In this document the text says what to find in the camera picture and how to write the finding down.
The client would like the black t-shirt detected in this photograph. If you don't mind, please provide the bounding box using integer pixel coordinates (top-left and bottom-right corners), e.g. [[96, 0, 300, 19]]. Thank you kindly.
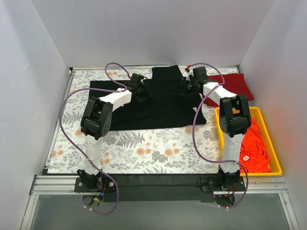
[[88, 65, 207, 132]]

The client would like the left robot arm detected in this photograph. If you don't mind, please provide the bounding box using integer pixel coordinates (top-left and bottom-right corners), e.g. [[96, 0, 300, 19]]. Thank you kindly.
[[77, 73, 150, 192]]

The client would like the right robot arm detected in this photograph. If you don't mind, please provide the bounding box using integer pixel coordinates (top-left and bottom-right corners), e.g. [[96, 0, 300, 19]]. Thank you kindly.
[[180, 75, 251, 191]]

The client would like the folded red t-shirt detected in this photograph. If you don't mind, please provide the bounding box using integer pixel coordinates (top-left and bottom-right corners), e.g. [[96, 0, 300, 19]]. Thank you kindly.
[[204, 73, 254, 107]]

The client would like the floral table mat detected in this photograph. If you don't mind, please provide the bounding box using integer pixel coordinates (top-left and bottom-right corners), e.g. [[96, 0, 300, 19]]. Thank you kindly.
[[46, 67, 222, 174]]

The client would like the orange t-shirt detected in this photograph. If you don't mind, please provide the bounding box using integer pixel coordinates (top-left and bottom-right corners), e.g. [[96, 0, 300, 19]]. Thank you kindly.
[[239, 117, 272, 173]]

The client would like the yellow plastic bin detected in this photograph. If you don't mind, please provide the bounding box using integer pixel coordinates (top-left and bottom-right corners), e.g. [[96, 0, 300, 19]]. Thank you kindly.
[[214, 106, 283, 177]]

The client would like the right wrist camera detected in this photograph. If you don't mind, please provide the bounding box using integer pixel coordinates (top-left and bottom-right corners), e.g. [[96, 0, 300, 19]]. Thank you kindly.
[[185, 67, 208, 81]]

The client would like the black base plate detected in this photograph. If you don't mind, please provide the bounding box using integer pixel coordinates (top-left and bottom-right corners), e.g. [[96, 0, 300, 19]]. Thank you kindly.
[[74, 173, 245, 203]]

